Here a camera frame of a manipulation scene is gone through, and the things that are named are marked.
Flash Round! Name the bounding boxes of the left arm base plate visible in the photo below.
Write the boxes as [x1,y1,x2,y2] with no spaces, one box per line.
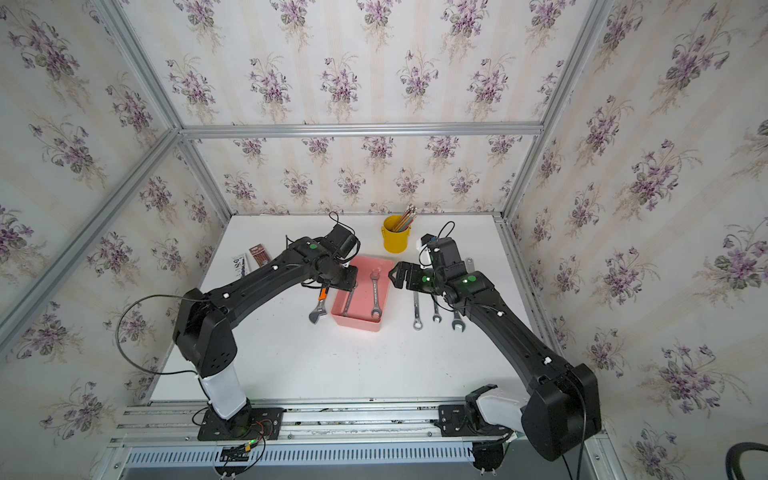
[197,407,285,442]

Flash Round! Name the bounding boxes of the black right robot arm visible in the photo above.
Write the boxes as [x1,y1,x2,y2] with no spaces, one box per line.
[388,237,602,461]

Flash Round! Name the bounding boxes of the double open end wrench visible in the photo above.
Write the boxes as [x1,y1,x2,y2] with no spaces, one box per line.
[370,269,382,320]

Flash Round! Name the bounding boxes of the pink plastic storage box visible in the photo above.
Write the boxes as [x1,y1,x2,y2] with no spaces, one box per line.
[331,256,395,332]

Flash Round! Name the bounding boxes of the bundle of pencils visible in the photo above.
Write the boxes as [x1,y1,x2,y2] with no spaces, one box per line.
[392,204,416,233]

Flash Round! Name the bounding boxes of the yellow pencil cup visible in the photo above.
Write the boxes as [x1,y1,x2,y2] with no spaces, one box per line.
[381,215,410,255]

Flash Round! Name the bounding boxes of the aluminium mounting rail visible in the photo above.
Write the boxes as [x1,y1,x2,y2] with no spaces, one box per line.
[107,397,476,447]

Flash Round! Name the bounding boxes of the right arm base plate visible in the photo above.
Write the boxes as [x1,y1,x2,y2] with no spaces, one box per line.
[433,403,515,437]

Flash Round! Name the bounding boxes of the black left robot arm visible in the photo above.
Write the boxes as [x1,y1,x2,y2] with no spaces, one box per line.
[173,227,360,421]

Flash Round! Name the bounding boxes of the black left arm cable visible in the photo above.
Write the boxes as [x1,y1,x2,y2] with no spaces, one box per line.
[115,293,205,377]

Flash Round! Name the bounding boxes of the chrome end wrench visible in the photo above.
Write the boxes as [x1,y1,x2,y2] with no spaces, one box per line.
[413,292,423,331]

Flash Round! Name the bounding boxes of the small chrome combination wrench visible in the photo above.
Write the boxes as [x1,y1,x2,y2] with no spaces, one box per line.
[431,295,442,323]

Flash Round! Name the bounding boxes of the orange handled adjustable wrench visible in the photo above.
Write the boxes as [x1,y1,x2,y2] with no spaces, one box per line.
[308,287,329,324]

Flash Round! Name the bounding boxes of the thin open end wrench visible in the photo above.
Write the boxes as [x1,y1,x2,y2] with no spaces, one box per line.
[341,287,356,316]

